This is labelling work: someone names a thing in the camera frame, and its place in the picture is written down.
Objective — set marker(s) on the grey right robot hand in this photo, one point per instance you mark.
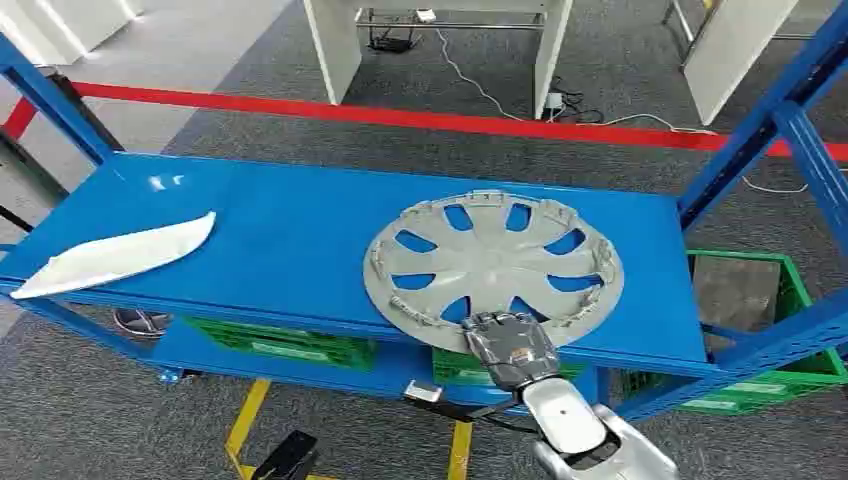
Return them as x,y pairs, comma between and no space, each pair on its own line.
513,351

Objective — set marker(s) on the silver plastic wheel hubcap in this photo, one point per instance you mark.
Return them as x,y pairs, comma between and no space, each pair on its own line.
490,265

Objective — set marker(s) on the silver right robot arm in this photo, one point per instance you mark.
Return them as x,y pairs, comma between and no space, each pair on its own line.
576,420

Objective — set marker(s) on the green plastic crate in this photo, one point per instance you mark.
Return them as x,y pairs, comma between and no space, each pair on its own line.
788,387
464,371

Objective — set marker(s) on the white power adapter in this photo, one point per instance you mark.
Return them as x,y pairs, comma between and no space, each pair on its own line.
553,100

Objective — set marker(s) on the blue metal shelf rack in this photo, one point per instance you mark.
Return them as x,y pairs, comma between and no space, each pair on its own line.
278,238

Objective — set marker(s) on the yellow floor tape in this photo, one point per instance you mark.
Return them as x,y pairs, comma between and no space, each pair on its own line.
248,414

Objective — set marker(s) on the white desk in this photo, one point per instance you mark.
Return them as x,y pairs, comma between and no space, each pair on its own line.
331,46

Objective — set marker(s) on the white board panel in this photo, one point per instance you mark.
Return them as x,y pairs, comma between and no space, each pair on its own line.
729,53

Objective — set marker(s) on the silver caster wheel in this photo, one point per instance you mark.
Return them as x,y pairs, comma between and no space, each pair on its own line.
140,322

